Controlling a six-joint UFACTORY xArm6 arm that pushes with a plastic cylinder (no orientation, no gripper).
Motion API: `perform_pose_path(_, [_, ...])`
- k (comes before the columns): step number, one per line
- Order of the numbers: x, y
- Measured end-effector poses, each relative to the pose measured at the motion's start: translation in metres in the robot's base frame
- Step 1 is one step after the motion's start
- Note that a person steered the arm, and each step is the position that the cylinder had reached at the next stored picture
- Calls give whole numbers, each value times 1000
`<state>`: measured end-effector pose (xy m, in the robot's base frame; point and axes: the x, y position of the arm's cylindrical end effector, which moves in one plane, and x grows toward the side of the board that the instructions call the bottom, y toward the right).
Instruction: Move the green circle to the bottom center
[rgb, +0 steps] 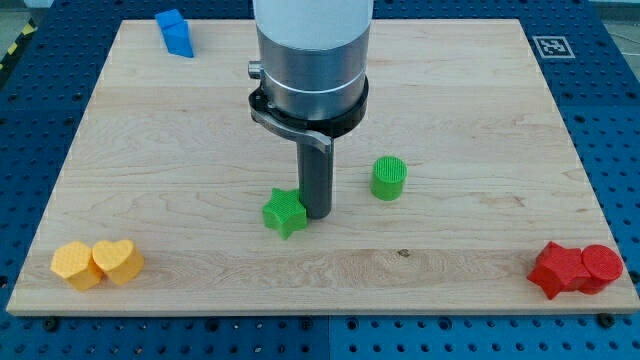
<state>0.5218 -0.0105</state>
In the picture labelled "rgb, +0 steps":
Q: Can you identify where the white fiducial marker tag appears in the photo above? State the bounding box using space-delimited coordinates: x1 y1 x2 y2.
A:
532 35 575 59

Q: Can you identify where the red star block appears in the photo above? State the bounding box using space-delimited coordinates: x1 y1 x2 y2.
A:
527 241 591 300

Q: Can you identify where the light wooden board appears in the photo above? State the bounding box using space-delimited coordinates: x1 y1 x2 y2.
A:
7 19 639 317

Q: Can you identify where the red cylinder block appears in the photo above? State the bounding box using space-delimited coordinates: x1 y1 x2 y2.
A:
578 244 623 295

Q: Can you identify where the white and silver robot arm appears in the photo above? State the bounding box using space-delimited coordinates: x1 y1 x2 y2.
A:
248 0 374 120

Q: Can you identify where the blue angular block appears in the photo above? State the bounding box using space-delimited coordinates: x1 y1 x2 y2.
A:
154 9 194 58

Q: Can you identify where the yellow hexagon block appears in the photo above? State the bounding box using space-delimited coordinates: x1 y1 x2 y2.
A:
50 241 104 291

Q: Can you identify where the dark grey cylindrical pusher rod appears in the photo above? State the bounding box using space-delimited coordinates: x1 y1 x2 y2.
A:
297 141 334 219

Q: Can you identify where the yellow heart block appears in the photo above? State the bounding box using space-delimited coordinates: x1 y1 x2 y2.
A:
92 239 145 285

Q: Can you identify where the green cylinder block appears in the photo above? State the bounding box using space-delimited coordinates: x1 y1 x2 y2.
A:
370 156 408 201

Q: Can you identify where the green star block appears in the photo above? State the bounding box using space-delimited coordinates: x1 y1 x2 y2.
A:
262 188 308 240

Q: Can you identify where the black clamp ring with lever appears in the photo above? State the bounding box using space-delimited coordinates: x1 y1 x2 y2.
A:
247 74 370 155

